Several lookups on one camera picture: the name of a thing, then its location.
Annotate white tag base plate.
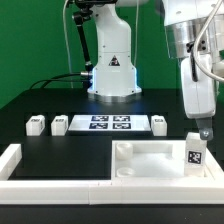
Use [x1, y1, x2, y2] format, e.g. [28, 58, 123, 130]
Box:
[69, 115, 151, 131]

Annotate black cables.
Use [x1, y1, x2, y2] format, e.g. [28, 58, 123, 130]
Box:
[29, 73, 94, 90]

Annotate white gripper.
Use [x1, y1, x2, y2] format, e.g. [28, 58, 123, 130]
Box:
[180, 57, 216, 140]

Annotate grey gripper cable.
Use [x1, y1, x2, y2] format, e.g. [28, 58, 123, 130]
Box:
[186, 6, 224, 84]

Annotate white square table top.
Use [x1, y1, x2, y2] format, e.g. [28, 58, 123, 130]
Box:
[111, 140, 219, 179]

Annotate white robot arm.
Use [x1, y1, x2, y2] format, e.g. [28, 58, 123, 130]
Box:
[88, 0, 224, 140]

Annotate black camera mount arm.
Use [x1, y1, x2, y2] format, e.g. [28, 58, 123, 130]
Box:
[72, 0, 117, 72]

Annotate white U-shaped obstacle fence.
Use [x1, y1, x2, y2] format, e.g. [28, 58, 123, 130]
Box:
[0, 144, 224, 205]

